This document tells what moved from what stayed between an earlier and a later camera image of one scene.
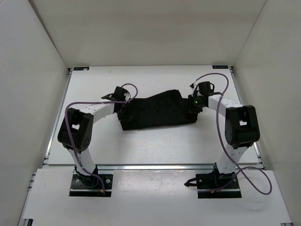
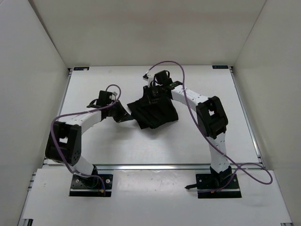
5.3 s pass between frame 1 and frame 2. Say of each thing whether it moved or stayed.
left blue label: stayed
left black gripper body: moved
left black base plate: stayed
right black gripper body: moved
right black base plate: stayed
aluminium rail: stayed
